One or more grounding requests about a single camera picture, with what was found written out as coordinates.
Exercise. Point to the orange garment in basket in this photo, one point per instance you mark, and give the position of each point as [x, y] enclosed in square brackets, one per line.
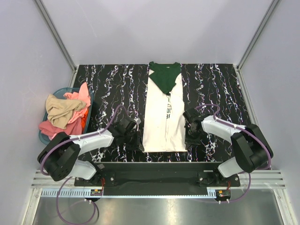
[84, 120]

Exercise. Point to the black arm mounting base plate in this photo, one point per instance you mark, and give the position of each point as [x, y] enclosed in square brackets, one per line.
[164, 176]

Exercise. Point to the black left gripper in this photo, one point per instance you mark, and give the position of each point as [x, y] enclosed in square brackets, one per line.
[138, 145]

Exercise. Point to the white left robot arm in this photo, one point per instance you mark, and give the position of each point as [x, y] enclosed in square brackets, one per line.
[60, 158]

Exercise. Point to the pink t-shirt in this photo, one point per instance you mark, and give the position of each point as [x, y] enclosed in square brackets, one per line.
[74, 125]

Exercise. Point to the grey slotted cable duct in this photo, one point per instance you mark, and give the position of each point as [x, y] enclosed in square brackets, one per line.
[110, 193]

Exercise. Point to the beige t-shirt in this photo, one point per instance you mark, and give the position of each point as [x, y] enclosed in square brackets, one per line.
[60, 111]

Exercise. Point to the cream and green t-shirt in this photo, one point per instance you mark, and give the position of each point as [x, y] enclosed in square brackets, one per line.
[164, 124]

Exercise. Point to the aluminium frame post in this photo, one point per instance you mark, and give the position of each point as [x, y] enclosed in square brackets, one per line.
[262, 25]
[51, 26]

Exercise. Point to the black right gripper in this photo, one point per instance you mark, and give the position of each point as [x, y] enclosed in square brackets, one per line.
[189, 142]

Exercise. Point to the left aluminium frame post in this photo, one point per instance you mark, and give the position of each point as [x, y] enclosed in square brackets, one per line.
[51, 26]

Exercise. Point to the right aluminium frame post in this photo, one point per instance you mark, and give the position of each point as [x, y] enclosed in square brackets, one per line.
[262, 25]

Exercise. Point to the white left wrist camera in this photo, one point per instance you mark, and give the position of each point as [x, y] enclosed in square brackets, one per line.
[138, 121]

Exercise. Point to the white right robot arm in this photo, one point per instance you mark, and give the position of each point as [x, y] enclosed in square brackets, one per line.
[250, 148]

